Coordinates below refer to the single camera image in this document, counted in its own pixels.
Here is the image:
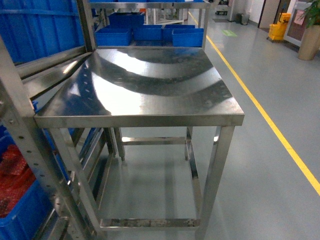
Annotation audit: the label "small stainless steel table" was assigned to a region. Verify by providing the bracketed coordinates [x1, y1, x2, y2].
[35, 47, 245, 240]

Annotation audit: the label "tan plant pot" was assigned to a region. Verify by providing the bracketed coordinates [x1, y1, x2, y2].
[298, 25, 320, 61]

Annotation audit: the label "blue bin with red bags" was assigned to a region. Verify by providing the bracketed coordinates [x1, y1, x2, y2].
[0, 123, 52, 240]

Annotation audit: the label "stainless steel shelf rack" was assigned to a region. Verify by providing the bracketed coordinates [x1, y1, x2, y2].
[0, 0, 118, 240]

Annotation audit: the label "red bubble wrap bags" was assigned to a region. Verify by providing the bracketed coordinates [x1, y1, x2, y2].
[0, 144, 36, 218]

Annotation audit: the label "yellow mop bucket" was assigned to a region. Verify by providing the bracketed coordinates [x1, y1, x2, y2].
[267, 13, 291, 42]

